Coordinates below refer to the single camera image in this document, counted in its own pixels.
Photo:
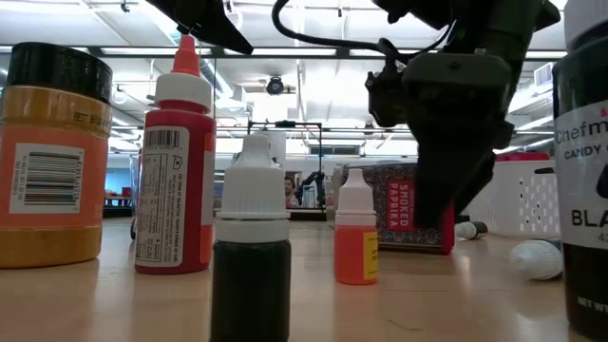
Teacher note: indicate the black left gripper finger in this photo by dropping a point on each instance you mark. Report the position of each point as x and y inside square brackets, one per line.
[204, 24]

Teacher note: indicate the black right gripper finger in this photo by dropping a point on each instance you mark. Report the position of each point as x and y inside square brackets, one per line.
[482, 180]
[442, 180]

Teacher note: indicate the red smoked paprika tin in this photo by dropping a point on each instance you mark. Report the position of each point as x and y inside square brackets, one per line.
[380, 209]

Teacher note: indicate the black Chefmaster squeeze bottle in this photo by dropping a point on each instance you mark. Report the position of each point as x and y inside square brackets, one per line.
[584, 190]

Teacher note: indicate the orange dropper bottle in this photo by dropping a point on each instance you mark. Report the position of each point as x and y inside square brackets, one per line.
[355, 247]

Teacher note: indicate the red squeeze bottle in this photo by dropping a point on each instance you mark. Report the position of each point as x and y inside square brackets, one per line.
[176, 190]

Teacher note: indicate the orange jar black lid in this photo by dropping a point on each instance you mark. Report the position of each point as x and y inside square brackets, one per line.
[52, 119]

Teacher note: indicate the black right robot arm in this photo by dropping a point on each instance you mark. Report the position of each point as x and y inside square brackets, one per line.
[475, 24]

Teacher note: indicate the black lab robot arm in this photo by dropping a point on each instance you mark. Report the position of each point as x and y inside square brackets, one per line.
[313, 185]

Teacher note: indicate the white perforated plastic basket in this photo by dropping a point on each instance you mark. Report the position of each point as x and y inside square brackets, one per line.
[522, 199]

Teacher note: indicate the red storage box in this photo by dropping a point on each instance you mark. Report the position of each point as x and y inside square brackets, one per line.
[522, 157]

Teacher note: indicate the white-cap black dropper bottle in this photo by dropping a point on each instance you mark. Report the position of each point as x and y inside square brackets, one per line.
[468, 231]

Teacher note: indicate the black ceiling spotlight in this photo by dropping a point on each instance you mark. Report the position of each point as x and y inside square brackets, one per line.
[274, 85]

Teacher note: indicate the dark green dropper bottle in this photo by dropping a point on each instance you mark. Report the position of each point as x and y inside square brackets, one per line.
[537, 260]

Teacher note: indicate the person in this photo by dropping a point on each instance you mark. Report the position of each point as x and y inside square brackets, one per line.
[290, 187]

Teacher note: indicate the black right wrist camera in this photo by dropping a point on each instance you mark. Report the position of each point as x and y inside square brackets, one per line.
[385, 95]

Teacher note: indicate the black aluminium table frame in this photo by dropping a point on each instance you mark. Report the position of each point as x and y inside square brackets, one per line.
[119, 212]

